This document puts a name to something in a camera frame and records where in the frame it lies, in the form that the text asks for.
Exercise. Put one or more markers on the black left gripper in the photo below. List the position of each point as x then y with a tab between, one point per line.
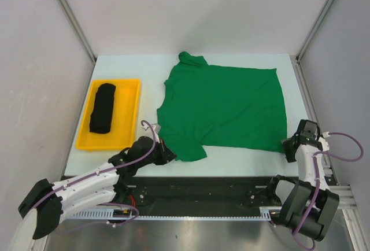
166	155

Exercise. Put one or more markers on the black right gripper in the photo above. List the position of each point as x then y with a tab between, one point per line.
285	143

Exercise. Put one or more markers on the green t-shirt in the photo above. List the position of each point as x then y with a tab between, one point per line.
211	105

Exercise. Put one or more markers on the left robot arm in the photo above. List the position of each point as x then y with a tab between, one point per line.
56	201

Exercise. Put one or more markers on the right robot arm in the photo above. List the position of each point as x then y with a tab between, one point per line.
308	205

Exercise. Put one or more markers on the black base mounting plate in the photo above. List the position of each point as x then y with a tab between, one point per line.
244	191

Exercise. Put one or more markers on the yellow plastic tray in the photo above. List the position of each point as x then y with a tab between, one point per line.
124	120

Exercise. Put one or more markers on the rolled black t-shirt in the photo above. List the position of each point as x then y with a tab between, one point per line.
102	113

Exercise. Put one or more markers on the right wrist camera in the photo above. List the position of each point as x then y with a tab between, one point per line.
308	128

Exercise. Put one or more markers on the white slotted cable duct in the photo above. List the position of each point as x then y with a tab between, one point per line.
171	212

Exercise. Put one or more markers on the right aluminium corner post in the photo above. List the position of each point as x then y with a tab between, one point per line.
323	13

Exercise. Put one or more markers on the aluminium corner post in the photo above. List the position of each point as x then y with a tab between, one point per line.
76	28
323	13

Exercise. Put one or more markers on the left aluminium corner post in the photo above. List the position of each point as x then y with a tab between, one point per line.
76	28

